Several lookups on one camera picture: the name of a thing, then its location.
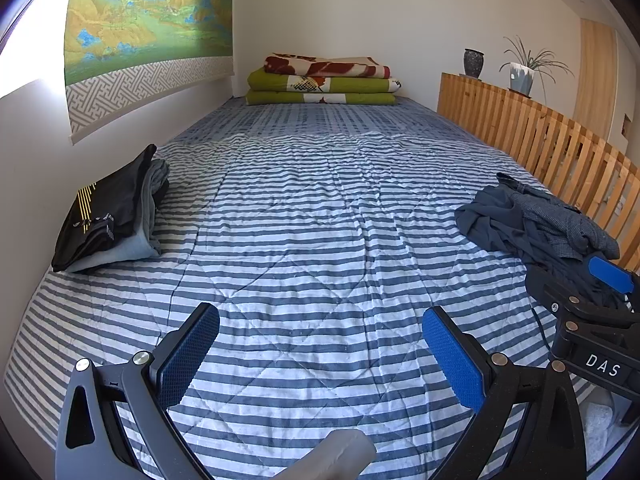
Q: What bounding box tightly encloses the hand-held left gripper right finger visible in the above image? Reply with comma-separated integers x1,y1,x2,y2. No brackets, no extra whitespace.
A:
421,306,589,480

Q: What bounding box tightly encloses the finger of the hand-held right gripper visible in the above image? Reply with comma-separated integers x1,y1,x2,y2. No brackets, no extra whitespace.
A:
588,254,635,295
525,265,640,329

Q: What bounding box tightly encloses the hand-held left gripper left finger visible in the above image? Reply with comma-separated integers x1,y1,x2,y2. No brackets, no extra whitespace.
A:
55,302,221,480

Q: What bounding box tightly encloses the dark checked shirt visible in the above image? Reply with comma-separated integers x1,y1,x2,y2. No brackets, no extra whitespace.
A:
496,172,621,262

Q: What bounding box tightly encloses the dark blue garment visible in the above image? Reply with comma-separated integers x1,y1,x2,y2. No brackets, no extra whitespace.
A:
454,185,628,313

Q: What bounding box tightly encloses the person's right hand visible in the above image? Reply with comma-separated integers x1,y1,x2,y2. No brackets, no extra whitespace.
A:
582,389,616,444

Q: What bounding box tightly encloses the light blue folded garment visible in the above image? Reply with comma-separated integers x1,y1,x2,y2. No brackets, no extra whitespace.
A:
65,220,164,274

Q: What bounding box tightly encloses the blue white striped quilt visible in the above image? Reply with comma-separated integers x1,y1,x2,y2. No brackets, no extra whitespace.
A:
2,129,626,480

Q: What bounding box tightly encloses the black folded garment gold print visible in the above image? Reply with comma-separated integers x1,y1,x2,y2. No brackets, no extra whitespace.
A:
51,144,159,272

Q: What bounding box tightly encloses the grey folded garment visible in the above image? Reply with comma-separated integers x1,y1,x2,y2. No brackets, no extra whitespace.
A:
136,158,171,241

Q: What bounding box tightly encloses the wooden door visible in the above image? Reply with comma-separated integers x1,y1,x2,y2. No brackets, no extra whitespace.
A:
572,18,619,141

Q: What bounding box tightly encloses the potted plant in white pot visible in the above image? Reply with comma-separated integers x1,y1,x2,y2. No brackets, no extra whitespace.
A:
498,35,576,99

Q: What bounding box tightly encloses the dark ceramic vase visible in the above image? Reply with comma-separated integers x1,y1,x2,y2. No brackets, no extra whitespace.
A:
463,48,485,81

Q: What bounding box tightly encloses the green patterned folded blanket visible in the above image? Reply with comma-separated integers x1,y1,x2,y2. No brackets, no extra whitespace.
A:
247,69,401,94
244,89,399,107

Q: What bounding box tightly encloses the blue patterned bed sheet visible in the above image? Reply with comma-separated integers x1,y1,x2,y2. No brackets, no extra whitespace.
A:
169,97,502,150

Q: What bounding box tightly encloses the red cream folded blanket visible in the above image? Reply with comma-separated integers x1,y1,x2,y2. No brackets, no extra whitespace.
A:
263,53,392,80

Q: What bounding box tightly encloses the bright window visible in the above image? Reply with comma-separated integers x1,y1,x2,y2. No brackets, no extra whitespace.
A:
0,0,81,100

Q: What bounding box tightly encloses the black cable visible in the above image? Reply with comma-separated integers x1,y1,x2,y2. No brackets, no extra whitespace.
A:
531,304,553,357

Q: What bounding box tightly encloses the wooden slatted bed rail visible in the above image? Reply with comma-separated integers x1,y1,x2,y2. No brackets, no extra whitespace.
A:
437,72,640,281

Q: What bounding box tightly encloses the landscape wall poster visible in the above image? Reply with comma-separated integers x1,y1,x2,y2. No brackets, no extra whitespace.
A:
64,0,235,145

